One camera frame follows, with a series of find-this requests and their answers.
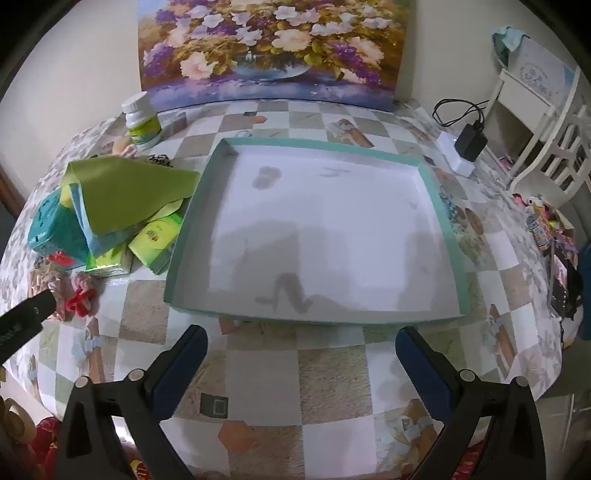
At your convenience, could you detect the white tray teal rim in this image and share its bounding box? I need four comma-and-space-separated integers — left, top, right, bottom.
164, 137, 472, 326

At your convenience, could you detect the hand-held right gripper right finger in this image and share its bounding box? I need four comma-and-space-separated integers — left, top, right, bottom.
394, 325, 548, 480

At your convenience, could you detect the blue face mask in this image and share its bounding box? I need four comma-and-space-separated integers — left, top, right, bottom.
69, 185, 137, 260

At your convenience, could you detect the white bottle green label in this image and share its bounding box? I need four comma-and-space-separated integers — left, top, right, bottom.
121, 91, 163, 149

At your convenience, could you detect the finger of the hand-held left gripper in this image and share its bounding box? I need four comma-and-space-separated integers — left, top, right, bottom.
0, 288, 56, 365

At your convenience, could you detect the teal plastic toy box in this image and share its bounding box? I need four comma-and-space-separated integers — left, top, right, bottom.
27, 189, 90, 268

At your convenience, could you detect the white power strip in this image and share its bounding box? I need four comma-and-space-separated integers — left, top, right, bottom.
436, 131, 476, 178

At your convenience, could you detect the red patterned cloth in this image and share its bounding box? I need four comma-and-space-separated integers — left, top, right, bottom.
28, 415, 63, 480

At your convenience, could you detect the red scrunchie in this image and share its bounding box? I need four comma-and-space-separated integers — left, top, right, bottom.
58, 291, 99, 319

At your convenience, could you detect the yellow green sponge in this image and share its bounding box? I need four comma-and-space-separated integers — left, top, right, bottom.
60, 182, 84, 209

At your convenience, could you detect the checked printed tablecloth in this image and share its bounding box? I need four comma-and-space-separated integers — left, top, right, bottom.
0, 99, 564, 480

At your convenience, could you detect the black cable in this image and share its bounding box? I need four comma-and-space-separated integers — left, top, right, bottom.
433, 98, 491, 134

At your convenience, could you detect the flower painting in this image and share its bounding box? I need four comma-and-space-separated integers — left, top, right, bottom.
137, 0, 409, 112

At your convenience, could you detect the pink floral scrunchie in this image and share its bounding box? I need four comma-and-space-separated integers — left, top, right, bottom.
69, 270, 100, 296

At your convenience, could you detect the green cloth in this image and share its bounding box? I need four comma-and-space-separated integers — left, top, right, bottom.
61, 156, 200, 234

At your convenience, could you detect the pile of colourful packets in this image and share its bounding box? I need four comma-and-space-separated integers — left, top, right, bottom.
512, 194, 583, 324

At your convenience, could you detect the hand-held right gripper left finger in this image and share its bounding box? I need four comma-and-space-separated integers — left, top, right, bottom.
55, 324, 208, 480

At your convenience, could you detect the black power adapter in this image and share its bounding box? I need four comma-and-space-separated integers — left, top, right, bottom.
454, 122, 489, 162

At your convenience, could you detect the white chair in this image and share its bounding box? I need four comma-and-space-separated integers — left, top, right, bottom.
485, 37, 591, 204

